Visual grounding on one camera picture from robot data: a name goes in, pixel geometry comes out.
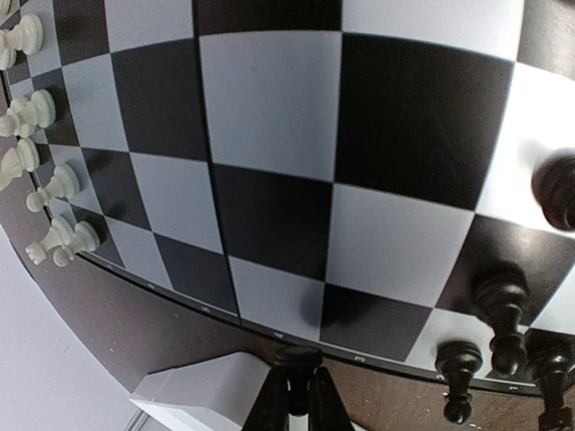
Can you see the black rook board corner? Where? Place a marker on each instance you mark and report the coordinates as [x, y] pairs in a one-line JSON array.
[[548, 369]]

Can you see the black white chess board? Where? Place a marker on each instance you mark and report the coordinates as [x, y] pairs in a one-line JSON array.
[[333, 173]]

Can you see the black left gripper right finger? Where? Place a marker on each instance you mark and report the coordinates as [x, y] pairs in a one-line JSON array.
[[326, 409]]

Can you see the black pawn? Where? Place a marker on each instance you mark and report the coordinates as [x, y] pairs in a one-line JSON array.
[[553, 188], [501, 297], [299, 364]]

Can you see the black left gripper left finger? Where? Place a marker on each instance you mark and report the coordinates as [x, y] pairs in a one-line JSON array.
[[270, 410]]

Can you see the black pawn left board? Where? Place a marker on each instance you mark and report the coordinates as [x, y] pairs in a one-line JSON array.
[[458, 361]]

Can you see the white plastic tray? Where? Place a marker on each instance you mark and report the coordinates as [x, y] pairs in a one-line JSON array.
[[217, 394]]

